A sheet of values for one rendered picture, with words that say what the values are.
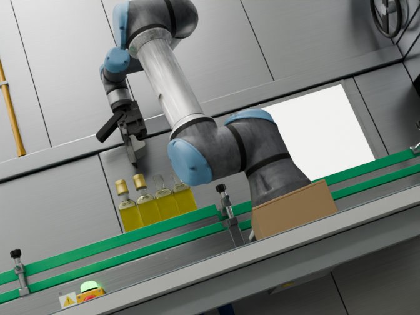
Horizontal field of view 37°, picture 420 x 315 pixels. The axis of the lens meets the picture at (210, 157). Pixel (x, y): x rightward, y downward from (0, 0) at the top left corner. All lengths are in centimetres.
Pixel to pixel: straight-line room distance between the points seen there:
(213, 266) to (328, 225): 26
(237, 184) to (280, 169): 70
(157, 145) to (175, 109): 68
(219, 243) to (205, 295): 42
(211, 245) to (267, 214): 43
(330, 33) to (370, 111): 34
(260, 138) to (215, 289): 36
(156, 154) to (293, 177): 82
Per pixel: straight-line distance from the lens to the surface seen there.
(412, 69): 241
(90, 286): 172
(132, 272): 177
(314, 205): 139
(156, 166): 213
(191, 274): 134
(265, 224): 138
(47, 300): 179
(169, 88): 151
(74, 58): 236
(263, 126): 147
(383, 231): 143
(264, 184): 143
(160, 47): 158
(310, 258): 140
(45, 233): 215
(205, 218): 182
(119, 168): 214
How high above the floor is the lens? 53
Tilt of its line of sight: 18 degrees up
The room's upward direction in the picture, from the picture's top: 20 degrees counter-clockwise
